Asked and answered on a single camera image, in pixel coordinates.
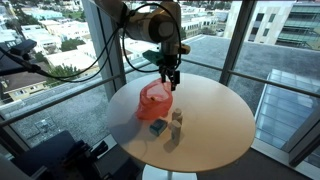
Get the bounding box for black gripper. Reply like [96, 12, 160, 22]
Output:
[159, 53, 182, 92]

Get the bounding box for white pill bottle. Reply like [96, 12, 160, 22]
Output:
[171, 107, 184, 125]

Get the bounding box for orange plastic bag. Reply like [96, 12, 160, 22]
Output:
[135, 78, 174, 121]

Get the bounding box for teal plastic box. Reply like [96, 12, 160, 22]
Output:
[148, 118, 169, 137]

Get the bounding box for white stick tube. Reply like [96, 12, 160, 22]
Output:
[169, 119, 183, 146]

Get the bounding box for black equipment pile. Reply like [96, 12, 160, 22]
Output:
[9, 129, 141, 180]

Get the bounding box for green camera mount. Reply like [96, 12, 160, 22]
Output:
[142, 49, 165, 67]

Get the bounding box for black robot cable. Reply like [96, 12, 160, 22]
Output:
[34, 2, 183, 83]

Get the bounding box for white table pedestal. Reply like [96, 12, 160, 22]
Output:
[142, 164, 198, 180]

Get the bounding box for black camera on stand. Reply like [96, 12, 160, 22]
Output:
[0, 39, 46, 80]

